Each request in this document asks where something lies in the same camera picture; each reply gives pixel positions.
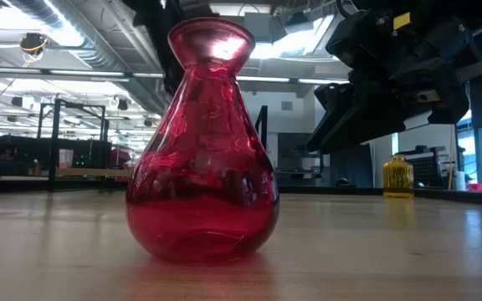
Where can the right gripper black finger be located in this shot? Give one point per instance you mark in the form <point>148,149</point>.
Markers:
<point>366,125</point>
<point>329,104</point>

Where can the large red bulbous glass vase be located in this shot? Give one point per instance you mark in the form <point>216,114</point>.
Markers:
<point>203,188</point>

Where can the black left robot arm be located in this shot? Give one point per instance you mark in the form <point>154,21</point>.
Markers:
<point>157,25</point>

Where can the black metal rack shelf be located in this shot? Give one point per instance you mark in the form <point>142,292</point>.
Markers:
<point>90,152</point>

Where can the black metal wood shelf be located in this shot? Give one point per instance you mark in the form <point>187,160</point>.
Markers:
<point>53,142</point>

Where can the small yellow textured glass vase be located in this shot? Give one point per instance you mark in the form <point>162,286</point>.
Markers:
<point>398,175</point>

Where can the black computer mouse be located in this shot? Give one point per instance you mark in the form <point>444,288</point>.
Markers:
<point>343,182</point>

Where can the black pegboard rack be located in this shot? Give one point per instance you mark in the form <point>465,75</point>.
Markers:
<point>429,169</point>

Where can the yellow vertical pole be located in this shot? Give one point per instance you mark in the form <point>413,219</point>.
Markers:
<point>452,167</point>

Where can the white roll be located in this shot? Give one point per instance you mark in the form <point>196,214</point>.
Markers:
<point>459,180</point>

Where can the red tray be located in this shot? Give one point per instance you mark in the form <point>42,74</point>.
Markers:
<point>480,187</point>

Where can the long light bar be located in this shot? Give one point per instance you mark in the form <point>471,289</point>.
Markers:
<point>86,73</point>

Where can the orange white box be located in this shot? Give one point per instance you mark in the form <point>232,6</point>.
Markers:
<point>66,158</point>

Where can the black yellow ceiling reel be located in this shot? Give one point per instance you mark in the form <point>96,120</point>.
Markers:
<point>32,43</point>

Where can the person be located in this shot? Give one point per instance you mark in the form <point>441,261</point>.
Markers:
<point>8,152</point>

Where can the grey wall vent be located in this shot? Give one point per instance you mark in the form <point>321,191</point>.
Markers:
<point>286,105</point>

